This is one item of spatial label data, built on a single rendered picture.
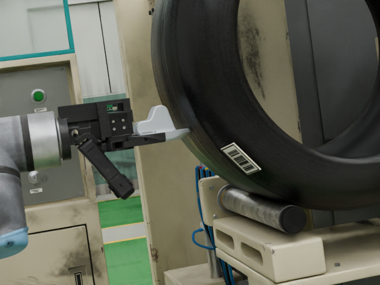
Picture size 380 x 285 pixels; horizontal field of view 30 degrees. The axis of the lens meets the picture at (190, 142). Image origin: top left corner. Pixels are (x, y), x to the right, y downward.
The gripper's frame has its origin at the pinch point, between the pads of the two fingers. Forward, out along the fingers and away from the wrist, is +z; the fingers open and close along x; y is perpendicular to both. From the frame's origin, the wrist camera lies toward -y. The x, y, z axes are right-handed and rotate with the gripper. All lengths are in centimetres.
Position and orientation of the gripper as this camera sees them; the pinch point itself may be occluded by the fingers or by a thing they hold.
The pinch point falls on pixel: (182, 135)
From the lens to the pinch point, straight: 117.8
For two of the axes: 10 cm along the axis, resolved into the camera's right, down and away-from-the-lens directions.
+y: -1.2, -9.9, -0.6
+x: -2.3, -0.3, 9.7
